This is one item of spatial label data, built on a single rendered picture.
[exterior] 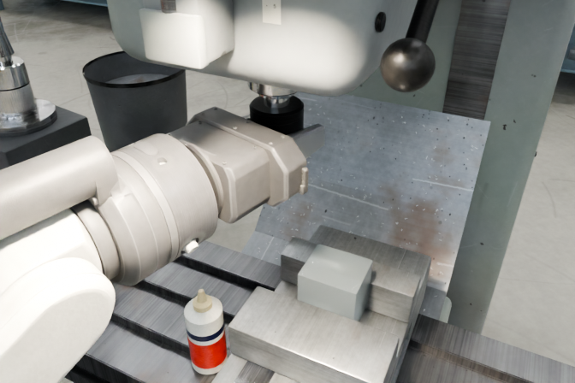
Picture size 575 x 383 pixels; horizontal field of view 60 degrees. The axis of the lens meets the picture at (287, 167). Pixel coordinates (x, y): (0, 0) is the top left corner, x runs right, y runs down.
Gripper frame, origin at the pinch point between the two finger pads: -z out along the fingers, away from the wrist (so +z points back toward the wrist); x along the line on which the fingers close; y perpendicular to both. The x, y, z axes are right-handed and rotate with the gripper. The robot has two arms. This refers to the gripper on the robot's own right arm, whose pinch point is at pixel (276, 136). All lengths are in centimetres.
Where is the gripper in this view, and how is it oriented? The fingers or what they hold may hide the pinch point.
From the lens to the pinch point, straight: 44.7
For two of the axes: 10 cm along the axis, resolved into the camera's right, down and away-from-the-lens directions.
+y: 0.0, 8.5, 5.2
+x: -7.5, -3.4, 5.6
